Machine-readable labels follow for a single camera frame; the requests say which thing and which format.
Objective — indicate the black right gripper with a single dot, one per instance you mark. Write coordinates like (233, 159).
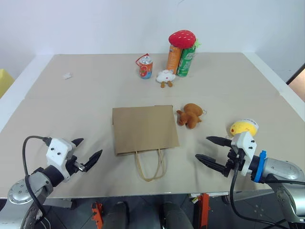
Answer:
(234, 159)

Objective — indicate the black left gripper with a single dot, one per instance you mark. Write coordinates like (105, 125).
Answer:
(71, 165)

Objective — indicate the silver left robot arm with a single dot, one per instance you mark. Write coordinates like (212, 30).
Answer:
(19, 193)

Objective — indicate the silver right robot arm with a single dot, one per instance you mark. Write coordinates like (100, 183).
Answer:
(281, 169)

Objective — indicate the yellow plush toy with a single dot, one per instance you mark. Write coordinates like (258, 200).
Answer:
(239, 126)

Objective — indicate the brown plush toy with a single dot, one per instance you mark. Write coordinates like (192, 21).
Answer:
(190, 115)

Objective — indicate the orange table clamp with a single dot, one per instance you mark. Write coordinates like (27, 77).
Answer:
(97, 213)
(204, 210)

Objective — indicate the dark rounded shape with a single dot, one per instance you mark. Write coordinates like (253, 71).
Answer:
(175, 217)
(118, 215)

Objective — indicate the small white paper scrap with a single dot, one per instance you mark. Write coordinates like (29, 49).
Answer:
(67, 75)

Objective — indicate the white plush toy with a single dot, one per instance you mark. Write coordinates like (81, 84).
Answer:
(165, 76)

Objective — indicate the green tall can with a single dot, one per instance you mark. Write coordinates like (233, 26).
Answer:
(187, 63)

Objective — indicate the red blue soda can plush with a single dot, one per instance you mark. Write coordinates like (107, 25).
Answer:
(145, 69)

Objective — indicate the orange tall can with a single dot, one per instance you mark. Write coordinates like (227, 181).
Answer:
(173, 59)

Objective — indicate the yellow object at table side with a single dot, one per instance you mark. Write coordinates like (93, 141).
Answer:
(5, 82)

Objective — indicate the dark panel with orange board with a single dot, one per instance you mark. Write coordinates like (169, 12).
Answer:
(299, 81)

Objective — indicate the red strawberry plush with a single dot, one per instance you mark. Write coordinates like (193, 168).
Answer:
(182, 38)

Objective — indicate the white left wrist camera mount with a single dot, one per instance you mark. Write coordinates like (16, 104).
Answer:
(57, 149)

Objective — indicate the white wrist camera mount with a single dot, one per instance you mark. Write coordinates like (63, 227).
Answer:
(246, 148)
(57, 149)

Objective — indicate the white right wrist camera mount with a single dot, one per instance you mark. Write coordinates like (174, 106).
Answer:
(246, 148)

